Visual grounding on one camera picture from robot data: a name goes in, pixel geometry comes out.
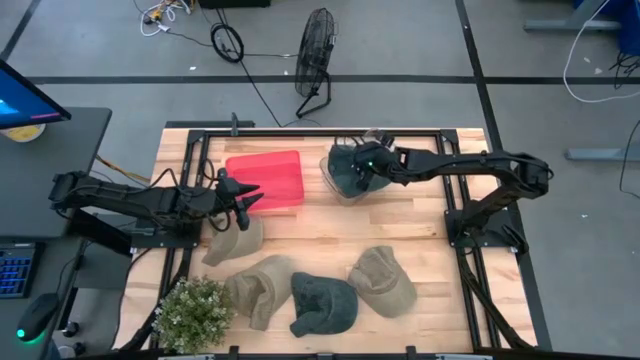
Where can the dark green cap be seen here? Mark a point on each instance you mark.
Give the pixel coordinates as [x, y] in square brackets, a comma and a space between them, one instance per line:
[342, 172]
[322, 305]

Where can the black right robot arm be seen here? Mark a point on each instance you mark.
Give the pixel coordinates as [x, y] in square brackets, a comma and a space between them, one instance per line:
[480, 167]

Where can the beige cap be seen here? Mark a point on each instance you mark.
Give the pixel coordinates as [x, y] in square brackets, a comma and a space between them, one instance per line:
[235, 245]
[382, 282]
[260, 292]

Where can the grey table foot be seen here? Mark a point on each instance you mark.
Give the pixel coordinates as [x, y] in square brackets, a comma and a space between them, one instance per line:
[565, 25]
[600, 154]

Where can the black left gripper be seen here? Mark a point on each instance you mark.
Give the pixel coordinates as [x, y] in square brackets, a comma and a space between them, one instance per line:
[229, 189]

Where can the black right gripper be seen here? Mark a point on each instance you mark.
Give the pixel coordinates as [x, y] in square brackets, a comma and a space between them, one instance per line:
[376, 161]

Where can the computer monitor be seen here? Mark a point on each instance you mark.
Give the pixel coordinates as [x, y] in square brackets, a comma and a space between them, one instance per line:
[22, 100]

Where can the yellow round container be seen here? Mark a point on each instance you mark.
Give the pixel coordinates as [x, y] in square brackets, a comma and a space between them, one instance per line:
[22, 133]

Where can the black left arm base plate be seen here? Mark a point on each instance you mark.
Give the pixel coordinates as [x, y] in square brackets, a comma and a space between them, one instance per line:
[170, 241]

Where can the clear plastic bin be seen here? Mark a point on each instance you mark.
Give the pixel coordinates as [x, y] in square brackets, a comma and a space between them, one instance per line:
[336, 192]

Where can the black desk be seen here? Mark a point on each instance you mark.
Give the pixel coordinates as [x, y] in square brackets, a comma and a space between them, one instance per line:
[45, 170]

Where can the blue object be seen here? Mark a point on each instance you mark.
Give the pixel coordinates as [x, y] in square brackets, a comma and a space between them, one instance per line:
[627, 25]

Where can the translucent red plastic bin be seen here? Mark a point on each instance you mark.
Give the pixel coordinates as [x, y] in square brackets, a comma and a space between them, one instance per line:
[267, 180]

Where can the black computer mouse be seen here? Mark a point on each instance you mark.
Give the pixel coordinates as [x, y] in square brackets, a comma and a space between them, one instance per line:
[37, 316]

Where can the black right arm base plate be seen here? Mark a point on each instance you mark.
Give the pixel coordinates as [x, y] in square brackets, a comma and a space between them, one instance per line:
[500, 225]

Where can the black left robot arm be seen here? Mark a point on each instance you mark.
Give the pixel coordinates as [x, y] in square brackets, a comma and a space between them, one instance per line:
[125, 200]

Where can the green potted plant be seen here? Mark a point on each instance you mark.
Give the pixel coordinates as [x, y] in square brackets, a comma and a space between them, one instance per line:
[192, 315]

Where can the black metal floor fan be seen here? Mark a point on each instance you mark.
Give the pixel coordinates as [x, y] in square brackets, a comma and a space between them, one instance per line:
[314, 50]

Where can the black keyboard with blue backlight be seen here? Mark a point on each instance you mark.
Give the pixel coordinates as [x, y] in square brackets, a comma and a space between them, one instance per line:
[15, 270]

